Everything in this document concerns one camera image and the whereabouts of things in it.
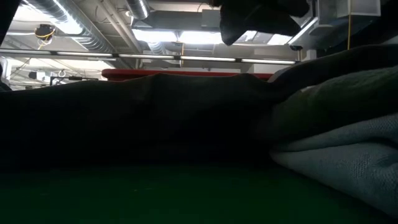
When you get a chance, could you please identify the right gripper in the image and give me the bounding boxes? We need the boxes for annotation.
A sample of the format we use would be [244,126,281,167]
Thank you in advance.
[211,0,312,47]

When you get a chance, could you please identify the dark green hooded sweatshirt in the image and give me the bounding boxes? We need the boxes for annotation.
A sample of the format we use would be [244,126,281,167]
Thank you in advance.
[269,67,398,146]

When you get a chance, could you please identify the dark blue denim jeans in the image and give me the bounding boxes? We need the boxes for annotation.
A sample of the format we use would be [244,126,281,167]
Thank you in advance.
[0,43,398,170]

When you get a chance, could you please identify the large red plastic laundry bin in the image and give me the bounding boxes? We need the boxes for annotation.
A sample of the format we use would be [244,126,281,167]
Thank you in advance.
[101,68,274,82]

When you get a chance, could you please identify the grey ceiling box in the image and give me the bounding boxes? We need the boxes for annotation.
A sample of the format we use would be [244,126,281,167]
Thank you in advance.
[201,9,222,29]

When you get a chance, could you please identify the white ceiling box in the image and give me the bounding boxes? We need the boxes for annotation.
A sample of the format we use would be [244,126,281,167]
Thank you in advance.
[336,0,382,17]

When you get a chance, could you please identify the long ceiling light bar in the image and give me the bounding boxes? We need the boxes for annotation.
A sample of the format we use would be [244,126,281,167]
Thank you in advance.
[0,48,302,66]

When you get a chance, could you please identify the black ceiling device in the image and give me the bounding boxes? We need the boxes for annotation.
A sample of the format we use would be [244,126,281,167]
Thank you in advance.
[34,24,56,40]

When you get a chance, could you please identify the round silver ventilation duct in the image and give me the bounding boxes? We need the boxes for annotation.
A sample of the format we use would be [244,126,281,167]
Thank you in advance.
[24,0,109,52]
[126,0,150,20]

